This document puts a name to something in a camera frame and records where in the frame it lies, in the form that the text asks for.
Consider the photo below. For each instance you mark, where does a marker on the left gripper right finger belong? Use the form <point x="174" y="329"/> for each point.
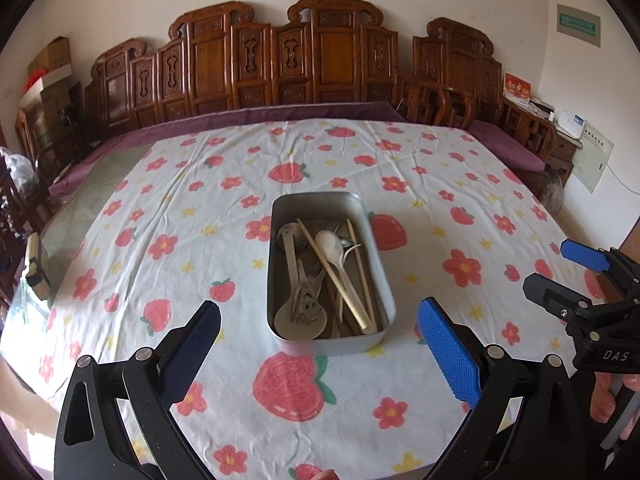
<point x="475" y="378"/>

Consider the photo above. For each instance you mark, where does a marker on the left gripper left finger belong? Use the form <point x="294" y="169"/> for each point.
<point x="156" y="379"/>

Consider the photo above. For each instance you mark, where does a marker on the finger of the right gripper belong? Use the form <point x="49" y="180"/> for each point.
<point x="555" y="298"/>
<point x="595" y="260"/>

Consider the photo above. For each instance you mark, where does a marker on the light beige chopstick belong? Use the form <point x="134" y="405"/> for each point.
<point x="330" y="270"/>

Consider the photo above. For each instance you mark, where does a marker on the brown wooden chopstick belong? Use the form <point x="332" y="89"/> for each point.
<point x="362" y="273"/>

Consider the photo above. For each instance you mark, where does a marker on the steel spoon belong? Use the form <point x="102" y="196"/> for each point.
<point x="288" y="330"/>

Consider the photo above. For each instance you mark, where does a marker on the steel fork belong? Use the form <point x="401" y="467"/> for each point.
<point x="307" y="308"/>

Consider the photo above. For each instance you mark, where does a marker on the cream plastic spoon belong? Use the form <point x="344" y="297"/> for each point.
<point x="333" y="251"/>

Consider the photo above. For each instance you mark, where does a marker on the grey metal utensil tray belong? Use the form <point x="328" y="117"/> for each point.
<point x="327" y="291"/>

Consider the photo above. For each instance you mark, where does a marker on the wooden side shelf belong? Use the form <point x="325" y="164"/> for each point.
<point x="539" y="136"/>

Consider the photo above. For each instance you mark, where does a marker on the purple bench cushion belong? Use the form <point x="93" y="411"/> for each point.
<point x="509" y="151"/>

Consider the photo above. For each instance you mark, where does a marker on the white spoon in tray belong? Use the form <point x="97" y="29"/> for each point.
<point x="287" y="237"/>

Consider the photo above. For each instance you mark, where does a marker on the red card on shelf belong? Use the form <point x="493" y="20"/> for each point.
<point x="516" y="89"/>

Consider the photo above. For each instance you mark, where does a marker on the plastic bag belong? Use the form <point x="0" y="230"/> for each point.
<point x="23" y="176"/>

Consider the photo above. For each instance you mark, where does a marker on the cardboard boxes stack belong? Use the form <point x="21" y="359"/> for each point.
<point x="47" y="88"/>

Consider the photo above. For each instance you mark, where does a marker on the carved wooden bench back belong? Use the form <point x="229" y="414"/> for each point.
<point x="219" y="58"/>

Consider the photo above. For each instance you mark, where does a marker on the white wall panel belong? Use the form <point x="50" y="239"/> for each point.
<point x="592" y="158"/>

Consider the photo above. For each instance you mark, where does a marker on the green wall sign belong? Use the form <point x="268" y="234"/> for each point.
<point x="578" y="24"/>

